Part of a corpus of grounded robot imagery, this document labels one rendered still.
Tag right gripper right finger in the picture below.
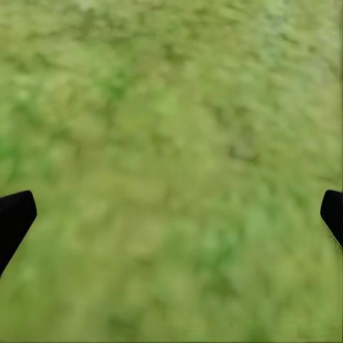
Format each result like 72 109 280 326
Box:
320 189 343 248

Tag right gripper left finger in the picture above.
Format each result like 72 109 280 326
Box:
0 191 37 276

